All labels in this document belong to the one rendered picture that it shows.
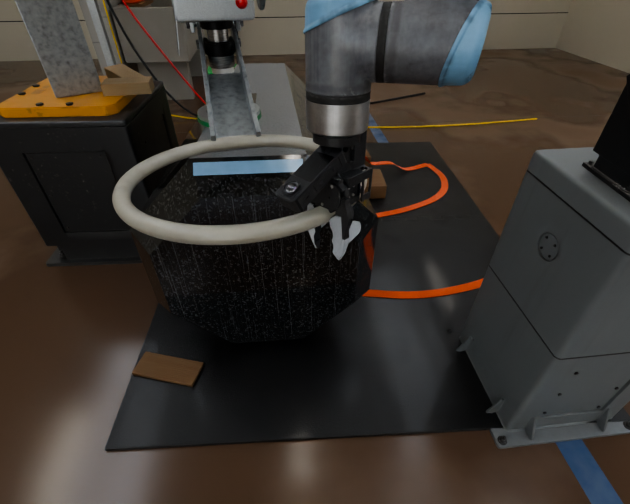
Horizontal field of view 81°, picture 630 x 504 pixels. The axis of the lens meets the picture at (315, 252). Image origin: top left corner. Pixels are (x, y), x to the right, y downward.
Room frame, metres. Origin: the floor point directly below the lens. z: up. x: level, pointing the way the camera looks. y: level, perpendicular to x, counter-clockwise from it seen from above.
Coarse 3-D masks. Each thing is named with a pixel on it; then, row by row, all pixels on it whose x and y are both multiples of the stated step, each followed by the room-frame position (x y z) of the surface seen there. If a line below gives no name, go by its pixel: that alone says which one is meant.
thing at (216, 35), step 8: (208, 32) 1.28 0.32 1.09; (216, 32) 1.27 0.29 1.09; (224, 32) 1.28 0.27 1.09; (208, 40) 1.29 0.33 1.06; (216, 40) 1.27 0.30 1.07; (224, 40) 1.28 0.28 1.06; (232, 40) 1.31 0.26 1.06; (208, 48) 1.27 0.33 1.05; (216, 48) 1.26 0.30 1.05; (224, 48) 1.26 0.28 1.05; (232, 48) 1.29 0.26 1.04; (208, 56) 1.29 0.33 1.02; (216, 56) 1.26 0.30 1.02; (224, 56) 1.27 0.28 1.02; (232, 56) 1.29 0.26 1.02; (216, 64) 1.26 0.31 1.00; (224, 64) 1.27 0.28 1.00; (232, 64) 1.29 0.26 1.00
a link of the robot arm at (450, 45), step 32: (416, 0) 0.52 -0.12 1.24; (448, 0) 0.50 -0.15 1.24; (480, 0) 0.50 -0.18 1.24; (384, 32) 0.49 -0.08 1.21; (416, 32) 0.48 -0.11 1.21; (448, 32) 0.47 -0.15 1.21; (480, 32) 0.47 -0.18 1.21; (384, 64) 0.49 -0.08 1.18; (416, 64) 0.48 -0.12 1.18; (448, 64) 0.47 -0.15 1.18
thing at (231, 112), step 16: (240, 64) 1.19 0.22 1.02; (208, 80) 1.17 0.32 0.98; (224, 80) 1.18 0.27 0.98; (240, 80) 1.19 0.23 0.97; (208, 96) 1.02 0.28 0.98; (224, 96) 1.10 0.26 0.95; (240, 96) 1.11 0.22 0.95; (208, 112) 0.95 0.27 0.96; (224, 112) 1.03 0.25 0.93; (240, 112) 1.04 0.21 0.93; (224, 128) 0.96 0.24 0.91; (240, 128) 0.97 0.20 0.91; (256, 128) 0.90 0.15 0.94
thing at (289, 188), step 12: (312, 156) 0.52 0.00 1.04; (324, 156) 0.51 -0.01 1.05; (336, 156) 0.50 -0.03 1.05; (300, 168) 0.50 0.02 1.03; (312, 168) 0.49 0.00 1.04; (324, 168) 0.48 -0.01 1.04; (336, 168) 0.49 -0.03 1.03; (288, 180) 0.48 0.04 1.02; (300, 180) 0.47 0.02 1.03; (312, 180) 0.46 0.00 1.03; (324, 180) 0.48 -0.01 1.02; (276, 192) 0.47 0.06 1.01; (288, 192) 0.45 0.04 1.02; (300, 192) 0.45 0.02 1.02; (312, 192) 0.46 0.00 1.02; (288, 204) 0.44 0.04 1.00; (300, 204) 0.44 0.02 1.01
